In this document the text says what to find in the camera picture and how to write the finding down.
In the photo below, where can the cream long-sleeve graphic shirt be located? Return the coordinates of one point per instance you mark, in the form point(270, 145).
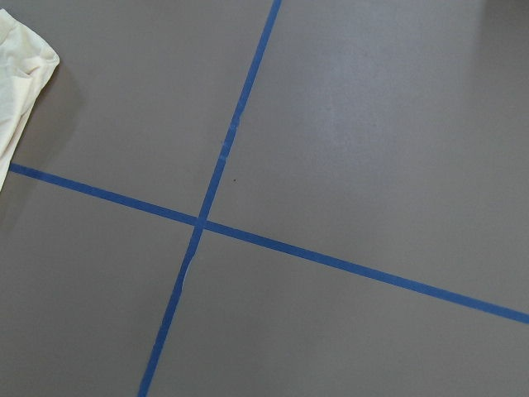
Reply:
point(27, 64)

